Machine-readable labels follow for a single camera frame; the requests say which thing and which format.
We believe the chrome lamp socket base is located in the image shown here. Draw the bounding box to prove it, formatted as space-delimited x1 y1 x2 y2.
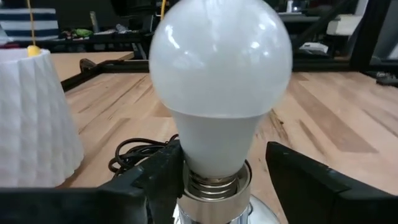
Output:
172 160 280 224

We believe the blue white striped box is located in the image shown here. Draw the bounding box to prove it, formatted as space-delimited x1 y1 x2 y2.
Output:
0 8 60 42

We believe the yellow marker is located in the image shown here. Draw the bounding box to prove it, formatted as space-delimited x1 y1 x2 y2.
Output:
27 45 42 58

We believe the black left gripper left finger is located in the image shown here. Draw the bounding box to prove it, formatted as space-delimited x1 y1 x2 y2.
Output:
0 139 185 224

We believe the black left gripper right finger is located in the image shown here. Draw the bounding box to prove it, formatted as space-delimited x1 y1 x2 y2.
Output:
266 141 398 224

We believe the black power cable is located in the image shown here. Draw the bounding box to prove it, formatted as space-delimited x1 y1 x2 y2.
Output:
108 133 180 175

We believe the white ribbed pen cup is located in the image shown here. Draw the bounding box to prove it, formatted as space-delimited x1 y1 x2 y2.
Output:
0 48 85 189

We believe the white frosted lightbulb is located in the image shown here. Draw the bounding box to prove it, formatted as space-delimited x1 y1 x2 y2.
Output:
148 0 294 179

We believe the light wood desk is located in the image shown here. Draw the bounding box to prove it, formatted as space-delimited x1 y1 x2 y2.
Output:
51 51 135 82

